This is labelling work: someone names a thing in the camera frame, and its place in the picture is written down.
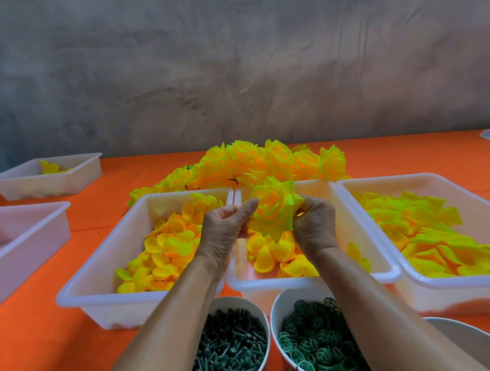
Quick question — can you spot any white round bowl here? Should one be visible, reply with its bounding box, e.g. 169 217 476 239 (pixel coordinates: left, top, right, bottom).
423 310 490 371

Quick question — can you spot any white tray with round petals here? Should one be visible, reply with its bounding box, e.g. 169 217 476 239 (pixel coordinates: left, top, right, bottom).
46 185 247 337

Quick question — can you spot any empty white plastic tray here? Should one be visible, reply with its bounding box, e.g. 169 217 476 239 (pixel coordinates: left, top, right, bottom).
0 199 83 322

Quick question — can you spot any person's right forearm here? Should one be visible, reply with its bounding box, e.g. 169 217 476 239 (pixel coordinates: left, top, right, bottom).
309 231 488 371

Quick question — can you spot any heap of dark green stems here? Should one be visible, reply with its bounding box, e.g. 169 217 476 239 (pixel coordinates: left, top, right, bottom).
184 305 271 371

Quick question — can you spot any heap of green plastic rings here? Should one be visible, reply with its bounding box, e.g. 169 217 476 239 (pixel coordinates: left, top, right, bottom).
274 293 372 371

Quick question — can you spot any yellow artificial rose flower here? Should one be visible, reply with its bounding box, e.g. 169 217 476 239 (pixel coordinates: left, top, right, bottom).
243 173 311 248

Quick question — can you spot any white tray with pointed petals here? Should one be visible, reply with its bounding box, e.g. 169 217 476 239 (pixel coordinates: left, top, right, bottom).
333 165 490 332

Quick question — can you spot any person's right hand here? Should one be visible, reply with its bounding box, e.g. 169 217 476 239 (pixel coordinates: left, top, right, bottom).
289 193 341 260

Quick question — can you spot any white cup with stems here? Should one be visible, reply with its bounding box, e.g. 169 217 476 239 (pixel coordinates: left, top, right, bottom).
179 292 276 371

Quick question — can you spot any white tray with cupped petals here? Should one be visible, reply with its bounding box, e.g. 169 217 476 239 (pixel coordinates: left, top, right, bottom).
216 171 405 321

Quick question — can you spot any heap of pointed yellow-green petals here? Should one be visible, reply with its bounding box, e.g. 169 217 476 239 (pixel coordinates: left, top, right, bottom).
353 178 490 290

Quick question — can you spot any person's left hand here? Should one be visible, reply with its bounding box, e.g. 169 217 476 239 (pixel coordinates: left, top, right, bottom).
189 197 267 281

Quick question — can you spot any white cup with rings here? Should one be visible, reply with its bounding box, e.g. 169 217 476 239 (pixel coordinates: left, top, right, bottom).
266 281 374 371

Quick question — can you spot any heap of round orange-yellow petals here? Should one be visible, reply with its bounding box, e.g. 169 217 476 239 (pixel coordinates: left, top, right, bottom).
106 190 233 297

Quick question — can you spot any loose yellow petal piece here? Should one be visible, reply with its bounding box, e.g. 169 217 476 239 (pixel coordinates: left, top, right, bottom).
38 157 74 176

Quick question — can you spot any pile of finished yellow roses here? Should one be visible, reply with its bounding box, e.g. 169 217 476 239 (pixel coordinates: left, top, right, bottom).
120 129 353 208

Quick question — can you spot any heap of cupped yellow petals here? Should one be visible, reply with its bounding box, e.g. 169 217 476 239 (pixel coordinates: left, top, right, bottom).
243 216 373 286

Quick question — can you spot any person's left forearm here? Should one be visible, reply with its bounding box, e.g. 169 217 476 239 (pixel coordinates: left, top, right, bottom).
64 252 241 371

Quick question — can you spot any small white plastic tray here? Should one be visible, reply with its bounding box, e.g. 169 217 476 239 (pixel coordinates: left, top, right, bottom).
0 151 107 204

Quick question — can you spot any orange tablecloth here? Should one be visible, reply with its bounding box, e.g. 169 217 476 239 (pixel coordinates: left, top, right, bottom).
0 117 490 371

